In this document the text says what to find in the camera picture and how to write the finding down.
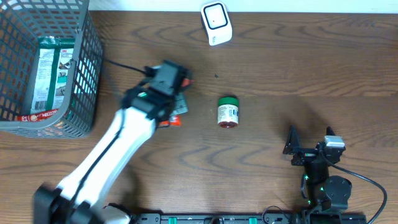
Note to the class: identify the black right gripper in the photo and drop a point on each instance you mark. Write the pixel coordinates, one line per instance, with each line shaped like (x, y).
(293, 147)

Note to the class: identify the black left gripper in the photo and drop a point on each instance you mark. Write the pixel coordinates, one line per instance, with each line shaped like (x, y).
(180, 102)

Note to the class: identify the red snack bag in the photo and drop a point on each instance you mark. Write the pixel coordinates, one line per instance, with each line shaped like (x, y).
(173, 121)

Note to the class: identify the green lid jar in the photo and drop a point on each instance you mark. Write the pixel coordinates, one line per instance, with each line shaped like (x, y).
(228, 112)

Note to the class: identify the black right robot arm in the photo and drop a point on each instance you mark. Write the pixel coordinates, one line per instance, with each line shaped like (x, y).
(324, 192)

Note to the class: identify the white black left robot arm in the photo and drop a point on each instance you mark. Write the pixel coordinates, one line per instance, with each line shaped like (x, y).
(80, 196)

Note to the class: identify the white barcode scanner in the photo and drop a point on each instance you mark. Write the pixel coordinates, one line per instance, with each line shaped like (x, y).
(216, 23)

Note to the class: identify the green white 3M package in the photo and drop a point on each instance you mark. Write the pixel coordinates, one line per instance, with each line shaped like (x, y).
(55, 60)

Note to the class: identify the red flat packet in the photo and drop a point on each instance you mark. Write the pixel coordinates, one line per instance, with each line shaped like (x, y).
(37, 116)

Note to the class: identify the grey mesh basket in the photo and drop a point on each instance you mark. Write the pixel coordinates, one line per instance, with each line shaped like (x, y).
(23, 24)

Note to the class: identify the black mounting rail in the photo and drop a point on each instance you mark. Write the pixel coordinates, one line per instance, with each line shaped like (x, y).
(248, 218)

